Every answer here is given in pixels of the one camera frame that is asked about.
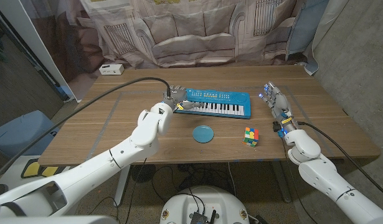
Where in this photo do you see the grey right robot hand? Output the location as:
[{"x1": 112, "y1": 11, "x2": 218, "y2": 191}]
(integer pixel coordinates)
[{"x1": 258, "y1": 81, "x2": 300, "y2": 138}]

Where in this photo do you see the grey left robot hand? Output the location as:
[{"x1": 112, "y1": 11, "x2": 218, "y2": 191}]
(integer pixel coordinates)
[{"x1": 161, "y1": 84, "x2": 208, "y2": 111}]

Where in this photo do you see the blue toy piano keyboard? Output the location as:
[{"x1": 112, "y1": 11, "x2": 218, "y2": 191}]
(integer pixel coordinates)
[{"x1": 174, "y1": 88, "x2": 252, "y2": 119}]

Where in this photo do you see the round blue coaster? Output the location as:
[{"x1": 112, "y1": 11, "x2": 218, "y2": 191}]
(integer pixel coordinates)
[{"x1": 192, "y1": 124, "x2": 215, "y2": 144}]

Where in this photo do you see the multicoloured puzzle cube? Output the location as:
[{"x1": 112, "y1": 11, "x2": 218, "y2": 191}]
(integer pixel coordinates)
[{"x1": 242, "y1": 126, "x2": 260, "y2": 147}]

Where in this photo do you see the printed sofa backdrop cloth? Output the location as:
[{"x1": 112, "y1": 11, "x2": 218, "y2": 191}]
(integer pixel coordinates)
[{"x1": 21, "y1": 0, "x2": 351, "y2": 77}]

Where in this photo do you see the white power strip box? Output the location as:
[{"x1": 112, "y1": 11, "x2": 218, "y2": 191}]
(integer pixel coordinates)
[{"x1": 98, "y1": 63, "x2": 125, "y2": 76}]

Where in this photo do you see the grey table leg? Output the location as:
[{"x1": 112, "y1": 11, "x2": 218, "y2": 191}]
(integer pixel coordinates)
[{"x1": 270, "y1": 160, "x2": 293, "y2": 203}]

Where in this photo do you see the black floor fan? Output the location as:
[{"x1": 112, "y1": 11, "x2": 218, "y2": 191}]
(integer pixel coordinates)
[{"x1": 131, "y1": 164, "x2": 156, "y2": 184}]

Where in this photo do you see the white table leg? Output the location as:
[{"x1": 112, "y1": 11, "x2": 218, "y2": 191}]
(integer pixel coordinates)
[{"x1": 113, "y1": 164, "x2": 131, "y2": 206}]

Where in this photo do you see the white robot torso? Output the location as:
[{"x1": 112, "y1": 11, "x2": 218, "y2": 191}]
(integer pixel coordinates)
[{"x1": 159, "y1": 185, "x2": 250, "y2": 224}]

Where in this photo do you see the black module with antenna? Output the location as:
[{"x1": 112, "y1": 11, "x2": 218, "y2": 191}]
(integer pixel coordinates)
[{"x1": 189, "y1": 208, "x2": 217, "y2": 224}]

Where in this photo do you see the blue plastic bin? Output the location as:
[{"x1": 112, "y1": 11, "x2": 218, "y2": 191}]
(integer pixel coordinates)
[{"x1": 0, "y1": 110, "x2": 60, "y2": 161}]

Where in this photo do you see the yellow and black floor object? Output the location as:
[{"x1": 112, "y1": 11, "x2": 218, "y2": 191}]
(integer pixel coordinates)
[{"x1": 21, "y1": 157, "x2": 68, "y2": 180}]

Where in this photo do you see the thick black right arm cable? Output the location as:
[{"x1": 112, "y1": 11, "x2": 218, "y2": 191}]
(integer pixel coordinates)
[{"x1": 296, "y1": 121, "x2": 383, "y2": 200}]

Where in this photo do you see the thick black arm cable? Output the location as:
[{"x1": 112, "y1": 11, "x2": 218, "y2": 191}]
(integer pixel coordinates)
[
  {"x1": 0, "y1": 77, "x2": 173, "y2": 185},
  {"x1": 296, "y1": 121, "x2": 383, "y2": 200}
]

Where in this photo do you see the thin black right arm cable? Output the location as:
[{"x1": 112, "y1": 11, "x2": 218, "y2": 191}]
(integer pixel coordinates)
[{"x1": 282, "y1": 138, "x2": 314, "y2": 224}]

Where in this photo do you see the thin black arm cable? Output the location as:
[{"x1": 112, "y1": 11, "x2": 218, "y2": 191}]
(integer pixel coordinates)
[
  {"x1": 282, "y1": 138, "x2": 314, "y2": 224},
  {"x1": 125, "y1": 157, "x2": 148, "y2": 224}
]

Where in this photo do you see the black floor cable bundle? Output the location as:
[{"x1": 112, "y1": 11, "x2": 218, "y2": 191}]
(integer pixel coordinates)
[{"x1": 153, "y1": 163, "x2": 236, "y2": 200}]

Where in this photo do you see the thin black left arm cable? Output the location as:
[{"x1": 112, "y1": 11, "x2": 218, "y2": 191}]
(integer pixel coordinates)
[{"x1": 125, "y1": 157, "x2": 148, "y2": 224}]

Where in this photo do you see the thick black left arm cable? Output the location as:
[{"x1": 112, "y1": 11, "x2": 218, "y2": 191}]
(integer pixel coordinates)
[{"x1": 0, "y1": 77, "x2": 173, "y2": 185}]

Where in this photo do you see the white door frame panel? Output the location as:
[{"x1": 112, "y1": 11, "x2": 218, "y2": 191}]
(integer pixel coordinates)
[{"x1": 0, "y1": 0, "x2": 83, "y2": 103}]

